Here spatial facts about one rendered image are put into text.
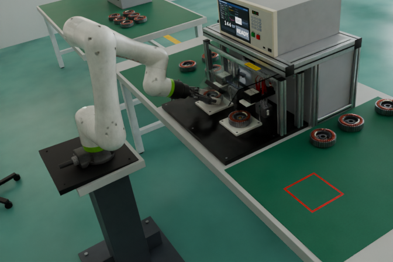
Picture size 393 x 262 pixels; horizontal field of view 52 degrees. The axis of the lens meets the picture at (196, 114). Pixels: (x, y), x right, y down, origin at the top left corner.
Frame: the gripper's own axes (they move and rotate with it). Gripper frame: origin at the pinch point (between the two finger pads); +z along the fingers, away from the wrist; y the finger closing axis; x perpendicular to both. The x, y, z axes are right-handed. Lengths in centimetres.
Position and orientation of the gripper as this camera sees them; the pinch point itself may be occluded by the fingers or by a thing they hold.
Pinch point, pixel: (211, 96)
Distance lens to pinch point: 213.7
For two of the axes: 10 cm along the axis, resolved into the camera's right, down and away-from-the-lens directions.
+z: 8.1, 1.4, 5.7
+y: 4.8, 4.0, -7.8
